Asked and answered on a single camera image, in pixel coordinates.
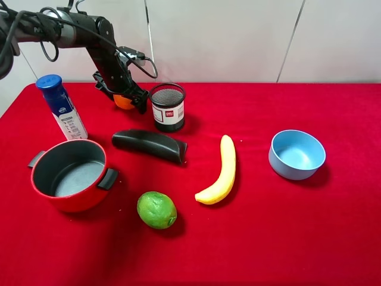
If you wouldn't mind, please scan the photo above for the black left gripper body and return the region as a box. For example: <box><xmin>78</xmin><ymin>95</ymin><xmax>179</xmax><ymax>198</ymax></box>
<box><xmin>92</xmin><ymin>49</ymin><xmax>139</xmax><ymax>98</ymax></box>

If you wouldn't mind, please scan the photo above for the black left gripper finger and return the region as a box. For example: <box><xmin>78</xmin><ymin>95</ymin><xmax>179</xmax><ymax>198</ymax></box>
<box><xmin>131</xmin><ymin>88</ymin><xmax>149</xmax><ymax>114</ymax></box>
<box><xmin>95</xmin><ymin>81</ymin><xmax>114</xmax><ymax>97</ymax></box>

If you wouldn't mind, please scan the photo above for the orange fruit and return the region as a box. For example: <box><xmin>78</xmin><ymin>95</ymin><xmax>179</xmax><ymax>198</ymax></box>
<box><xmin>113</xmin><ymin>94</ymin><xmax>135</xmax><ymax>110</ymax></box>

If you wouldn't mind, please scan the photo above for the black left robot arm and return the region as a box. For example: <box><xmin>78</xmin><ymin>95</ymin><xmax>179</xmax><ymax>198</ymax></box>
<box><xmin>1</xmin><ymin>1</ymin><xmax>150</xmax><ymax>114</ymax></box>

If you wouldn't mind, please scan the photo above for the black mesh pen holder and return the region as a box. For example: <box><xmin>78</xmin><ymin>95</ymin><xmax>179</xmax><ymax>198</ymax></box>
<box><xmin>149</xmin><ymin>83</ymin><xmax>186</xmax><ymax>133</ymax></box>

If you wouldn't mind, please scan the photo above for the blue and white bottle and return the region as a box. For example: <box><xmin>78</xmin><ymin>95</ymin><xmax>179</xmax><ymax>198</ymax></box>
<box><xmin>36</xmin><ymin>74</ymin><xmax>88</xmax><ymax>141</ymax></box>

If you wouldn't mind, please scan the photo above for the red cooking pot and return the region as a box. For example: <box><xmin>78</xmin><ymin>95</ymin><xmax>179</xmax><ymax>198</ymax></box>
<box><xmin>28</xmin><ymin>139</ymin><xmax>118</xmax><ymax>213</ymax></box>

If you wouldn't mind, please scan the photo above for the green lime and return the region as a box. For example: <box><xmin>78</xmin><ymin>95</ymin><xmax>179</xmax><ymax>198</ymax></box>
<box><xmin>137</xmin><ymin>191</ymin><xmax>177</xmax><ymax>229</ymax></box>

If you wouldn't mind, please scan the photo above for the yellow banana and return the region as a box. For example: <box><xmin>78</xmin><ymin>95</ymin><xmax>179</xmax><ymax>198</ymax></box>
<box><xmin>195</xmin><ymin>135</ymin><xmax>236</xmax><ymax>205</ymax></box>

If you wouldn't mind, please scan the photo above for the blue bowl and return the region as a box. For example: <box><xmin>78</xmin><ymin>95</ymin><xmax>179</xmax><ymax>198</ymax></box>
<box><xmin>268</xmin><ymin>129</ymin><xmax>326</xmax><ymax>181</ymax></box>

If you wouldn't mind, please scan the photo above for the red tablecloth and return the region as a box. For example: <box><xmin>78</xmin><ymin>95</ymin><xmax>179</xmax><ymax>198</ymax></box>
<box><xmin>1</xmin><ymin>83</ymin><xmax>380</xmax><ymax>285</ymax></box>

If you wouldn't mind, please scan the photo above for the black camera cable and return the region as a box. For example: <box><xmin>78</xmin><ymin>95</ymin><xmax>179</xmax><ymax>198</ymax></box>
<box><xmin>0</xmin><ymin>0</ymin><xmax>159</xmax><ymax>80</ymax></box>

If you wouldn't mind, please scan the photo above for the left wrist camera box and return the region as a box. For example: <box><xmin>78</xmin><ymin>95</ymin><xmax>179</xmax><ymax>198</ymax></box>
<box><xmin>118</xmin><ymin>46</ymin><xmax>145</xmax><ymax>66</ymax></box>

